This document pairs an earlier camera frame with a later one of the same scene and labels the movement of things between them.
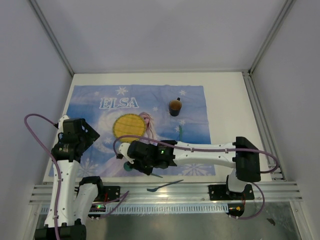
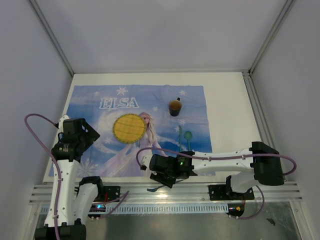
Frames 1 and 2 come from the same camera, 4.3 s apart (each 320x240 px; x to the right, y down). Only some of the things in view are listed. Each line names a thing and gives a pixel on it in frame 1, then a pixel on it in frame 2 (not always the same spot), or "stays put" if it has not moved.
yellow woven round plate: [129, 124] stays put
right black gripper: [148, 170] → [168, 182]
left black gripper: [91, 135] stays put
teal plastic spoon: [127, 167] → [188, 135]
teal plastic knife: [181, 133] stays put
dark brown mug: [175, 106] stays put
